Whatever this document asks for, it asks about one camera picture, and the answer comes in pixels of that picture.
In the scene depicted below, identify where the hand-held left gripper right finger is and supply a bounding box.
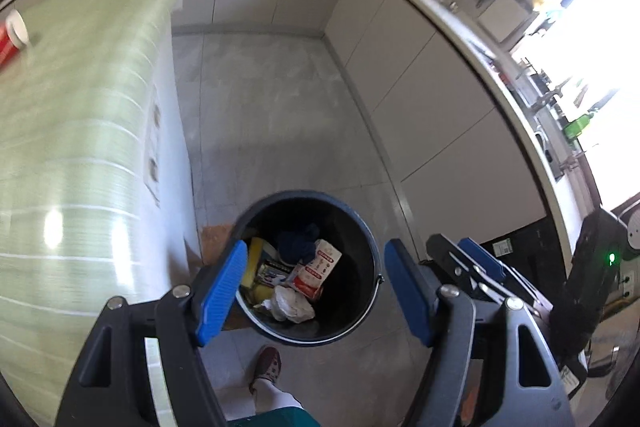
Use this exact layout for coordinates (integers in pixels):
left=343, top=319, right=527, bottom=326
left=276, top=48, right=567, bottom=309
left=384, top=238, right=573, bottom=427

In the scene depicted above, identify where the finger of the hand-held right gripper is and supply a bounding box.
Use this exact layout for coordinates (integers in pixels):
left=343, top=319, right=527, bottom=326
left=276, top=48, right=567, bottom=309
left=426, top=234, right=501, bottom=300
left=457, top=237, right=551, bottom=315

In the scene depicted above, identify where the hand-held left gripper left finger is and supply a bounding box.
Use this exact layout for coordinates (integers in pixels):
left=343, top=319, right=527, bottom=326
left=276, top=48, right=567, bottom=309
left=55, top=239, right=249, bottom=427

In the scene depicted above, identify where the yellow sponge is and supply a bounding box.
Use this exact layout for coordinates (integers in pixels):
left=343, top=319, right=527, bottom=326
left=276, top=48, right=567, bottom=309
left=241, top=237, right=275, bottom=308

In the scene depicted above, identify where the dark grey trash bin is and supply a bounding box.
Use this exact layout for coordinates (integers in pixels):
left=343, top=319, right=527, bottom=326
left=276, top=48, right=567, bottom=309
left=231, top=191, right=385, bottom=347

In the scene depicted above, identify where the white tissue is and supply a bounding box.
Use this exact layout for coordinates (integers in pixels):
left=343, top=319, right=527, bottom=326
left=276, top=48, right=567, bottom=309
left=257, top=285, right=317, bottom=324

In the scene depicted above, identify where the blue cloth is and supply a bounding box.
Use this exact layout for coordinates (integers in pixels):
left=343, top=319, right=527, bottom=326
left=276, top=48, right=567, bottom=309
left=276, top=223, right=321, bottom=264

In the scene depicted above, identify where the white and red carton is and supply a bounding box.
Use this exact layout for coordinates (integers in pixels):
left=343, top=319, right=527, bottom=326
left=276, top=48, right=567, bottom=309
left=292, top=239, right=343, bottom=300

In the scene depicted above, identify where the black appliance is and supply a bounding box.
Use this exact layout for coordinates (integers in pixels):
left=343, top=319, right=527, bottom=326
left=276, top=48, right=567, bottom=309
left=477, top=214, right=571, bottom=268

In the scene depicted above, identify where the person's shoe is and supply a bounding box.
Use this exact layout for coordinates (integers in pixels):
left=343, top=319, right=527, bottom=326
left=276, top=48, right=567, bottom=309
left=248, top=346, right=282, bottom=395

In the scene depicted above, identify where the person's leg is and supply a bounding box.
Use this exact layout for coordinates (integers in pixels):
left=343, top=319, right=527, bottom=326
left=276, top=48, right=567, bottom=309
left=225, top=379, right=321, bottom=427

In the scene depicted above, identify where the green bottle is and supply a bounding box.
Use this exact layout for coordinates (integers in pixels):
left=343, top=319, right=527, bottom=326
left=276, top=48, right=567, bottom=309
left=564, top=114, right=593, bottom=140

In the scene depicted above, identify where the white table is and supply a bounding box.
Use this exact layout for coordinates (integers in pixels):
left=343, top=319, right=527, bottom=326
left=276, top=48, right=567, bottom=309
left=145, top=2, right=206, bottom=268

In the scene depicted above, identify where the sink faucet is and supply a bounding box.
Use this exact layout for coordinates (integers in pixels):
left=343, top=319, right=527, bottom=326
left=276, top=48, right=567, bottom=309
left=530, top=79, right=576, bottom=108

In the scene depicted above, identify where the green checked tablecloth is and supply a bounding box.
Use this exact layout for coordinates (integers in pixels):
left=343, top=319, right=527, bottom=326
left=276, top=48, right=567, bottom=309
left=0, top=0, right=196, bottom=427

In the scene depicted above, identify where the white tray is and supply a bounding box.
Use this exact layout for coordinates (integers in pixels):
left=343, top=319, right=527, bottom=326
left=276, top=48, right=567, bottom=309
left=477, top=0, right=533, bottom=42

